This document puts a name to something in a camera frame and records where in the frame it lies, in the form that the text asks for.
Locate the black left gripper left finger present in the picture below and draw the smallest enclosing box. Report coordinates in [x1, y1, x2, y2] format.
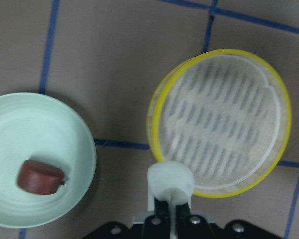
[142, 199, 170, 239]

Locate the pale green plate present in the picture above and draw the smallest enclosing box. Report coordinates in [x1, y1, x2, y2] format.
[0, 93, 96, 228]

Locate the brown bun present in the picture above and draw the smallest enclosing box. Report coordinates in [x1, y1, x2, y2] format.
[16, 159, 65, 195]

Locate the yellow-rimmed lower steamer layer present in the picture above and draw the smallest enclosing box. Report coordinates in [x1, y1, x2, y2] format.
[146, 48, 293, 199]

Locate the white bun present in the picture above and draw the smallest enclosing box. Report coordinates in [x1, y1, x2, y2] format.
[147, 161, 195, 239]

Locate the white lower steamer liner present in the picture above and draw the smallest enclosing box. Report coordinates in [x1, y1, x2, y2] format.
[157, 56, 281, 192]

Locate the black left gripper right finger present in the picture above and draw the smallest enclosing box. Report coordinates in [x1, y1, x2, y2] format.
[176, 203, 209, 239]

